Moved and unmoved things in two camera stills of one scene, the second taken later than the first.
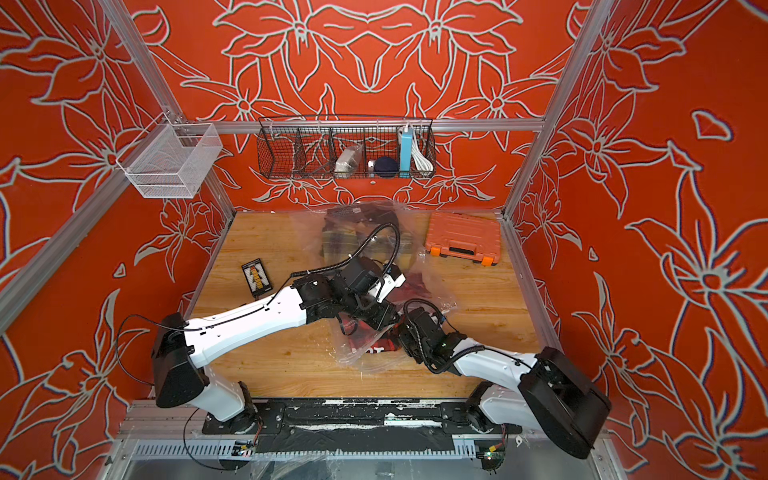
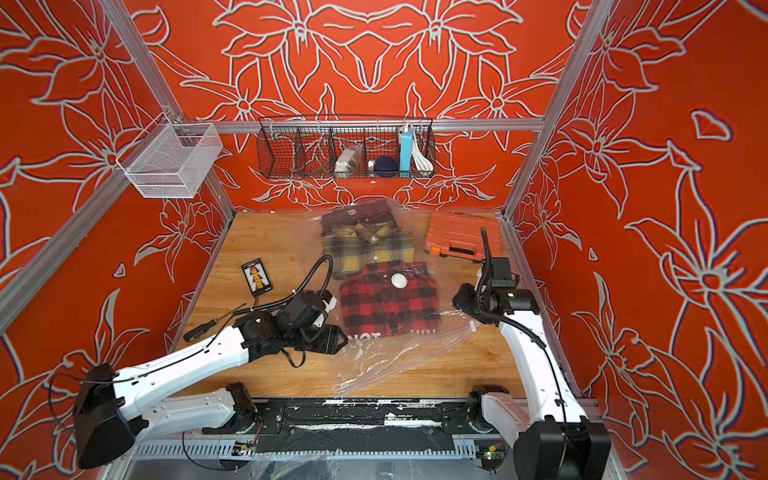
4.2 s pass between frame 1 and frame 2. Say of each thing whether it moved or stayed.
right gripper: moved
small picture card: stayed
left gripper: moved
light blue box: stayed
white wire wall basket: stayed
